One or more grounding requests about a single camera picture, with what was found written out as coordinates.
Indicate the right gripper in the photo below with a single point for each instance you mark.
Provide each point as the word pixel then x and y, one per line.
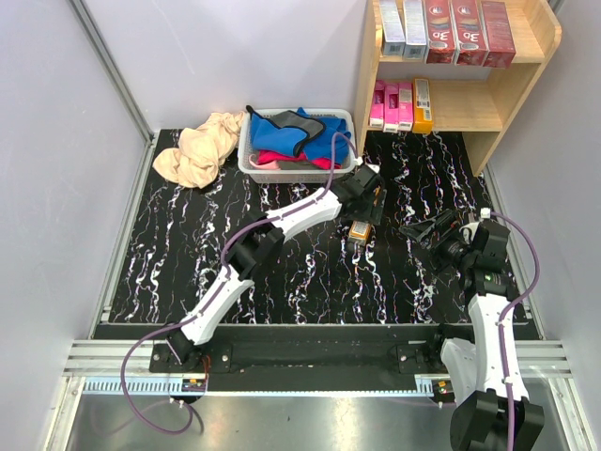
pixel 423 229

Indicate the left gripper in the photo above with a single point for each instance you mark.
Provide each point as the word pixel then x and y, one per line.
pixel 373 212

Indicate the yellow toothpaste box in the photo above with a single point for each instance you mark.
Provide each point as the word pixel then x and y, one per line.
pixel 363 224
pixel 422 107

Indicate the pink toothpaste box small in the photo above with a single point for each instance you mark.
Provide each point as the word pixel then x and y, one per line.
pixel 405 107

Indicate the silver toothpaste box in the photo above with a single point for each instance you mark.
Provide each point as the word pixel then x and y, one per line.
pixel 393 34
pixel 415 32

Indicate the red 3D toothpaste box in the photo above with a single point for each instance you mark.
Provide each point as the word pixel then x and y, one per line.
pixel 471 47
pixel 441 47

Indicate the dark red toothpaste box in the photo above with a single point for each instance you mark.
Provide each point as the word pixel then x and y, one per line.
pixel 498 35

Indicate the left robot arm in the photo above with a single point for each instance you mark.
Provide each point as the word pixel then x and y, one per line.
pixel 256 247

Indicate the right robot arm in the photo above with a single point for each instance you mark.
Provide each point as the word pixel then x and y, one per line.
pixel 493 410

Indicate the wooden shelf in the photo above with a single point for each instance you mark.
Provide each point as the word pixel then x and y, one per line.
pixel 478 102

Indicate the blue cloth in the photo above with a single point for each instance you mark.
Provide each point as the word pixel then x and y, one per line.
pixel 292 133

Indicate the magenta cloth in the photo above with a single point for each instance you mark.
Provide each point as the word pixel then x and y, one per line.
pixel 267 159

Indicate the white plastic basket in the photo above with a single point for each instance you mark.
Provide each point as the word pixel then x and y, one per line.
pixel 303 175

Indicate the beige cloth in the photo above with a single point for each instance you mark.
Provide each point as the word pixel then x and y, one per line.
pixel 200 153

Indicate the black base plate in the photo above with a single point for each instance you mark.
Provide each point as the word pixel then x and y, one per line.
pixel 323 358

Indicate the aluminium rail frame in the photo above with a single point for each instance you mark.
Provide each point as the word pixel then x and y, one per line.
pixel 107 367

